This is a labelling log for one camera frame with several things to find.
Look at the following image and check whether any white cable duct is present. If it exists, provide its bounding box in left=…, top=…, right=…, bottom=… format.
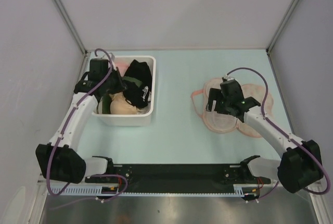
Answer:
left=51, top=184, right=259, bottom=198

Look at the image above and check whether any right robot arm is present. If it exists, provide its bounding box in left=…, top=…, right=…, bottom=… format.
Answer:
left=206, top=79, right=327, bottom=193

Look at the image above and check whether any purple cable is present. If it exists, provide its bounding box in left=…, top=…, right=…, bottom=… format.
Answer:
left=46, top=48, right=130, bottom=204
left=225, top=67, right=329, bottom=204

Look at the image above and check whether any white plastic bin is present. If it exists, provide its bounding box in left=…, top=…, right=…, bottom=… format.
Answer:
left=93, top=56, right=156, bottom=127

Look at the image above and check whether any floral mesh laundry bag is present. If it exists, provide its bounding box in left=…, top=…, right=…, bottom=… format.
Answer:
left=191, top=78, right=274, bottom=138

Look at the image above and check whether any white bra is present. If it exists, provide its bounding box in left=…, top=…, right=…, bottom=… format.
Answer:
left=142, top=86, right=152, bottom=108

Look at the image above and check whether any black bra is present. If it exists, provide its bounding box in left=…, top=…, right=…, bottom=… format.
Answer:
left=123, top=81, right=147, bottom=109

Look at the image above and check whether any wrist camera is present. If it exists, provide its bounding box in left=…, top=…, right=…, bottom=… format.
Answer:
left=89, top=58, right=109, bottom=76
left=220, top=78, right=241, bottom=93

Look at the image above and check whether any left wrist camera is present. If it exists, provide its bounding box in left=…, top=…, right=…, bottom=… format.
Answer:
left=89, top=58, right=109, bottom=76

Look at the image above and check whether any green bra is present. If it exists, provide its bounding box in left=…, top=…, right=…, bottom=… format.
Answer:
left=96, top=77, right=142, bottom=115

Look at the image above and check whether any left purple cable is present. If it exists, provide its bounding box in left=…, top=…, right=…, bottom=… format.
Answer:
left=46, top=48, right=130, bottom=204

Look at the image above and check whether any pink garment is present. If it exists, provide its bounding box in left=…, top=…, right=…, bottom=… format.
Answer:
left=114, top=61, right=129, bottom=76

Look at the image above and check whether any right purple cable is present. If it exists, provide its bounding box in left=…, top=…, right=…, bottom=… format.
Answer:
left=225, top=67, right=329, bottom=204

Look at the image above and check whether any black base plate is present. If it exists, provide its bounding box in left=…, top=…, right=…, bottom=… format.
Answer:
left=85, top=163, right=261, bottom=196

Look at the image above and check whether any black garment in bin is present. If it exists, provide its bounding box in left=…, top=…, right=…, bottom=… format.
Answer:
left=124, top=59, right=152, bottom=89

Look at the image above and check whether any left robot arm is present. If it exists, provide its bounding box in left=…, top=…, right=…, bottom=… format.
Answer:
left=35, top=58, right=126, bottom=183

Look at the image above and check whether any beige bra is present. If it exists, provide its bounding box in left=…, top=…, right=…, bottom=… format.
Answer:
left=109, top=92, right=147, bottom=115

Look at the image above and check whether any aluminium frame rail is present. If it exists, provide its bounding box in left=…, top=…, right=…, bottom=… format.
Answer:
left=28, top=174, right=48, bottom=224

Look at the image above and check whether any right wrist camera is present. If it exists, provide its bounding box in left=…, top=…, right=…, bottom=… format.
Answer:
left=220, top=78, right=241, bottom=93

